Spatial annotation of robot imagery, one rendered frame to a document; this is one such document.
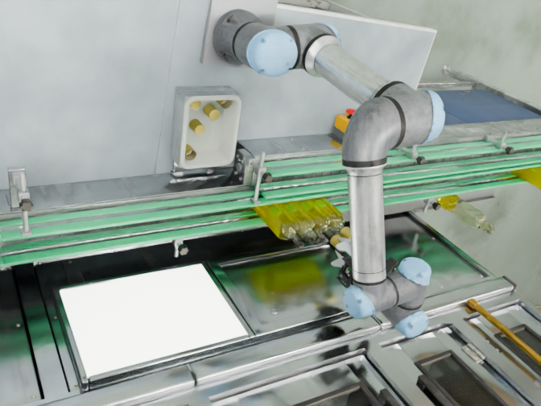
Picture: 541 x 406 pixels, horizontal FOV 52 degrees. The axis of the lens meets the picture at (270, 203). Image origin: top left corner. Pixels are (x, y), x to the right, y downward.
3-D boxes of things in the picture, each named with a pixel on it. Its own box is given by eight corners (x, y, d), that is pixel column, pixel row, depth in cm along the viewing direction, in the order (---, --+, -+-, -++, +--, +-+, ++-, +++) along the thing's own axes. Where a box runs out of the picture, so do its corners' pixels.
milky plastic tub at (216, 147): (170, 157, 168) (179, 170, 162) (175, 86, 157) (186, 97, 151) (221, 152, 176) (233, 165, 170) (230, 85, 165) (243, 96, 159)
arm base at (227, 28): (216, 6, 150) (232, 13, 142) (264, 10, 157) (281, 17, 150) (210, 62, 156) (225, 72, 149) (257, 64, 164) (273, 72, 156)
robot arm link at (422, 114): (276, 18, 148) (407, 111, 111) (322, 15, 155) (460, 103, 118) (270, 60, 155) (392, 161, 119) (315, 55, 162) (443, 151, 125)
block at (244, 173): (231, 176, 175) (241, 186, 170) (235, 148, 170) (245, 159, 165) (241, 175, 177) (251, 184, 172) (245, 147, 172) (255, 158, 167)
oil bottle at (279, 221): (249, 207, 177) (282, 244, 161) (252, 192, 174) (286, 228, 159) (265, 205, 180) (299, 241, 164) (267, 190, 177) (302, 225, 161)
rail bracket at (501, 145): (480, 140, 218) (506, 155, 208) (486, 122, 215) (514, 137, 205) (487, 139, 220) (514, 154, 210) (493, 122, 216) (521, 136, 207)
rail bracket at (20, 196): (6, 200, 147) (18, 247, 130) (1, 142, 138) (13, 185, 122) (26, 197, 149) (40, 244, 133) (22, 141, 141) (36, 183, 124)
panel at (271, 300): (52, 296, 146) (81, 392, 121) (51, 287, 144) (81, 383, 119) (329, 242, 189) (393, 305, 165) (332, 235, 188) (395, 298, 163)
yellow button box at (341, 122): (331, 132, 195) (343, 141, 190) (336, 112, 191) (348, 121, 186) (347, 131, 198) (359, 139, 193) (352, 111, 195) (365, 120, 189)
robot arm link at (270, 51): (233, 22, 144) (258, 33, 134) (278, 20, 150) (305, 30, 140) (233, 68, 150) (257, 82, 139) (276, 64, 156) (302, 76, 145)
